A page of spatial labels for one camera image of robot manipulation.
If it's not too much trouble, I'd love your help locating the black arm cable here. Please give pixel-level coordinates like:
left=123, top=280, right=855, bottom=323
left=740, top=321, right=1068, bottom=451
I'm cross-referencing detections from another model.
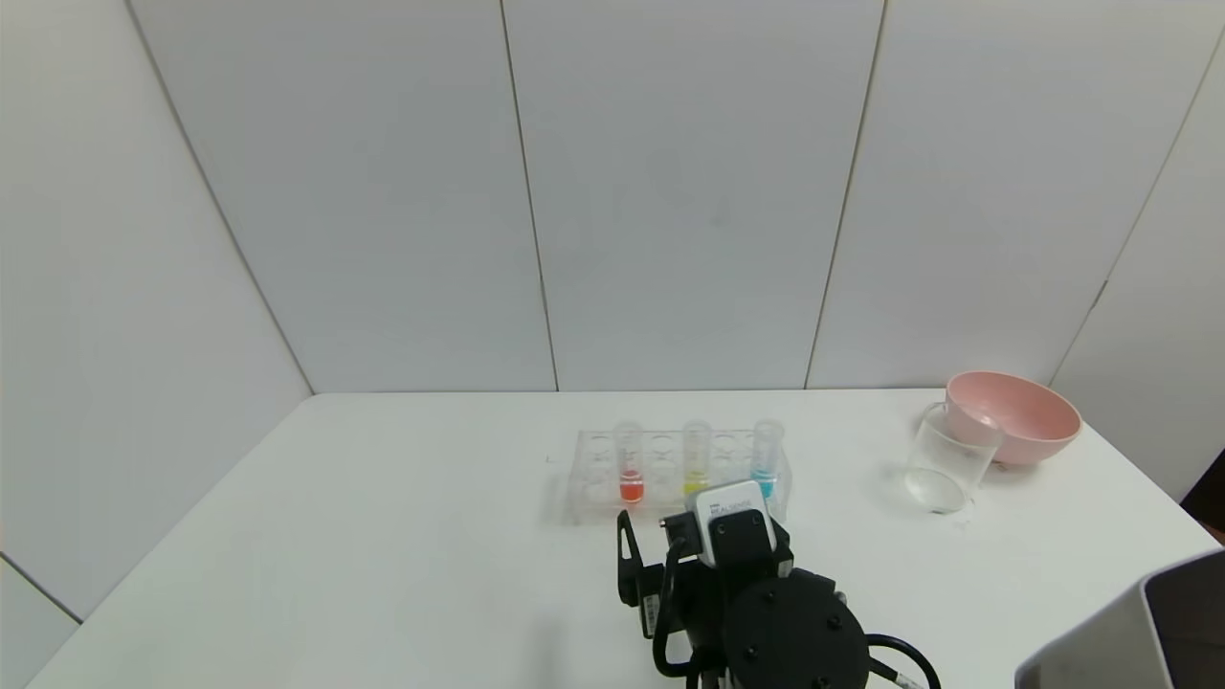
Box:
left=866, top=633, right=944, bottom=689

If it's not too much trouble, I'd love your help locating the clear glass beaker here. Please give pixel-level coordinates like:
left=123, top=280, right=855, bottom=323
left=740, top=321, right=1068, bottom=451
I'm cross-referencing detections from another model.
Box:
left=903, top=402, right=1002, bottom=516

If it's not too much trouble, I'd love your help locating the black camera cable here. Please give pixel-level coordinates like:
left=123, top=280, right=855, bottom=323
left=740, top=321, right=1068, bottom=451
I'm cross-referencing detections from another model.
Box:
left=654, top=536, right=695, bottom=678

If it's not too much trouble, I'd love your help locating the test tube with blue pigment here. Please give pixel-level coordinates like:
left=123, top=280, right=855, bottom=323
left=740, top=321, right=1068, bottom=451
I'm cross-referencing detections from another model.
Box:
left=747, top=419, right=784, bottom=500

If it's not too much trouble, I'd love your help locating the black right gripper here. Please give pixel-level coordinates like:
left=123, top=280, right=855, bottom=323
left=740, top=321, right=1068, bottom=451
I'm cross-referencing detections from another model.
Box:
left=616, top=509, right=732, bottom=640

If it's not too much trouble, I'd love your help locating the test tube with yellow pigment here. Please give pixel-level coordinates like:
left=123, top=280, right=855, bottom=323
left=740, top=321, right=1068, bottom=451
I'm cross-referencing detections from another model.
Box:
left=681, top=421, right=712, bottom=499

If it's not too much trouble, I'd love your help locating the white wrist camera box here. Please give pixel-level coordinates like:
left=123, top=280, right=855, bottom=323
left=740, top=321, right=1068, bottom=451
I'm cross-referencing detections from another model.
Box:
left=694, top=481, right=778, bottom=567

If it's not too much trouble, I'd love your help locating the clear plastic test tube rack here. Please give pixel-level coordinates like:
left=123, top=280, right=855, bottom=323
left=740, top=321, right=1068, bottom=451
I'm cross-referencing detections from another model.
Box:
left=563, top=428, right=791, bottom=525

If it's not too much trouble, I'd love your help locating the test tube with red pigment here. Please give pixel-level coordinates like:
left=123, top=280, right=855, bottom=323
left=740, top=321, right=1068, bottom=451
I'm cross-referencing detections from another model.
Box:
left=613, top=422, right=644, bottom=505

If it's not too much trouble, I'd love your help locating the pink bowl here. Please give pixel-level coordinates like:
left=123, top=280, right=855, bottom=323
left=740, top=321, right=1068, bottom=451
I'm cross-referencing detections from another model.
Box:
left=944, top=371, right=1082, bottom=467

